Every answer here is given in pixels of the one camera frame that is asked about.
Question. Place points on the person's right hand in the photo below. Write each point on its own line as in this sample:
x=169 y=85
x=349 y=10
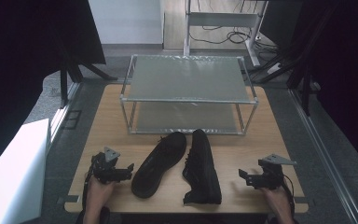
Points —
x=275 y=199

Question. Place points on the white power strip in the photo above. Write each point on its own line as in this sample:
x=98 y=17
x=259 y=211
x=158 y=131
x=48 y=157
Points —
x=274 y=68

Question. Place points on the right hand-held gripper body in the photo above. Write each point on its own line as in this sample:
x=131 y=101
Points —
x=270 y=174

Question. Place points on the person's left hand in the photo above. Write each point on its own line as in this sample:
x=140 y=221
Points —
x=99 y=193

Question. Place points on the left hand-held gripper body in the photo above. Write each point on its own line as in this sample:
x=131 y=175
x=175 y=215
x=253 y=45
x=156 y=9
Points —
x=105 y=169

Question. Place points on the metal floor rail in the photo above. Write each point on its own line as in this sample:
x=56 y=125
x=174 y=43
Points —
x=63 y=109
x=326 y=149

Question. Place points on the black stand legs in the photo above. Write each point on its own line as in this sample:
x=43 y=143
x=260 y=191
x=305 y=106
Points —
x=295 y=62
x=71 y=73

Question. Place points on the white box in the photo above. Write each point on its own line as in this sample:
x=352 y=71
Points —
x=12 y=177

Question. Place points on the black shoe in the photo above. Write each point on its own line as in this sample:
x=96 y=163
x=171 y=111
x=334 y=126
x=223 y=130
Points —
x=160 y=163
x=202 y=169

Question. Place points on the grey metal desk frame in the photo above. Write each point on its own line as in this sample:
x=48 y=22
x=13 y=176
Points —
x=222 y=19

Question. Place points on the grey two-tier metal rack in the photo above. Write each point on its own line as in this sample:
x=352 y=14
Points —
x=188 y=79

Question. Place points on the black curtain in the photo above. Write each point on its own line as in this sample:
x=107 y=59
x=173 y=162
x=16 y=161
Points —
x=348 y=77
x=21 y=62

